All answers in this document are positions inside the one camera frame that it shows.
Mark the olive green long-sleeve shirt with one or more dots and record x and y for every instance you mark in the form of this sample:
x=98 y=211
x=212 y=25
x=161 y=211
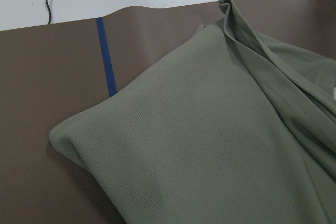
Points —
x=233 y=126

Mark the blue tape grid lines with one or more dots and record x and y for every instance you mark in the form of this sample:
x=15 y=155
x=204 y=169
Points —
x=106 y=58

